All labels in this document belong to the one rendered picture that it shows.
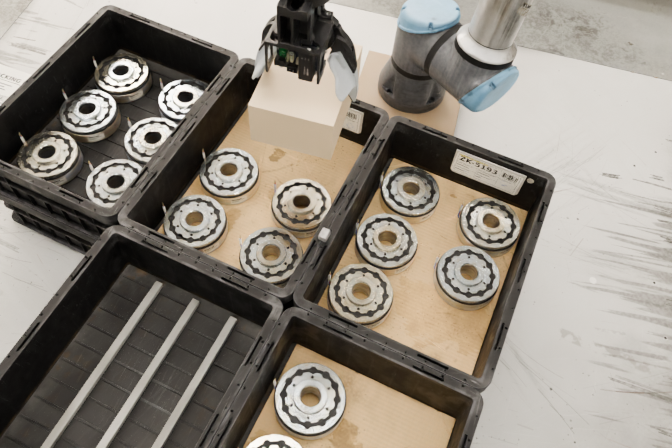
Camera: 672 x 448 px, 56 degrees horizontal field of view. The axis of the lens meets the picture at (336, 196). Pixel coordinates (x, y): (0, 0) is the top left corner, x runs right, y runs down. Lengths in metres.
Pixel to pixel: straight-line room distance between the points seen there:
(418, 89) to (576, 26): 1.63
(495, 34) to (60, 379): 0.90
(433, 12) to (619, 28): 1.79
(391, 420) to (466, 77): 0.62
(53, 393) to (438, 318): 0.59
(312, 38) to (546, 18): 2.19
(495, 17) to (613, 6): 1.96
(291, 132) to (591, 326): 0.68
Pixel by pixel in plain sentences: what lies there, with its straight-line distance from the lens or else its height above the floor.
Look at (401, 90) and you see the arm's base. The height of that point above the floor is 0.78.
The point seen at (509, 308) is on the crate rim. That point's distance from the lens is 0.97.
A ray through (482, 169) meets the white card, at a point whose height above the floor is 0.89.
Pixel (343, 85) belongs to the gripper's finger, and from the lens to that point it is 0.86.
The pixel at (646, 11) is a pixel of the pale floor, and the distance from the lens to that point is 3.15.
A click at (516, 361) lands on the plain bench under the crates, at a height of 0.70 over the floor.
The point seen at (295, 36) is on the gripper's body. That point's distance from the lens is 0.78.
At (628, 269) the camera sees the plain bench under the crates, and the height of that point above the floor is 0.70.
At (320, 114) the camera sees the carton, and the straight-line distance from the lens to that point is 0.86.
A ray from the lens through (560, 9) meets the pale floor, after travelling 2.98.
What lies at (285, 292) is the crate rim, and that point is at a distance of 0.93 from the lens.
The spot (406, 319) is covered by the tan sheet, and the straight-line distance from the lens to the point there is 1.03.
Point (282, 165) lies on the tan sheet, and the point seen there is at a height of 0.83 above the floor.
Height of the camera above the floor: 1.77
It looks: 57 degrees down
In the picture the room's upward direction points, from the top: 6 degrees clockwise
